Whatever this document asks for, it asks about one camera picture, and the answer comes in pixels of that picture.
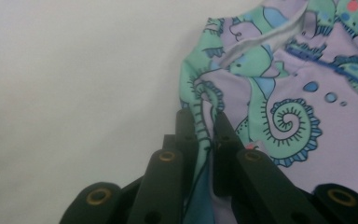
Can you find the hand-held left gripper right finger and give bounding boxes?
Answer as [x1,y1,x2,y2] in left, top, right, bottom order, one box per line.
[212,111,246,198]

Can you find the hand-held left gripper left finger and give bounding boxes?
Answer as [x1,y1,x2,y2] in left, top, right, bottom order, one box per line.
[162,108,200,200]

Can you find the purple seahorse print garment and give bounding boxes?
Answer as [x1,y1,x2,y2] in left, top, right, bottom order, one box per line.
[178,0,358,224]

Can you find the white table cover sheet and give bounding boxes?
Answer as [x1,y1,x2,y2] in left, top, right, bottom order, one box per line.
[0,0,264,224]

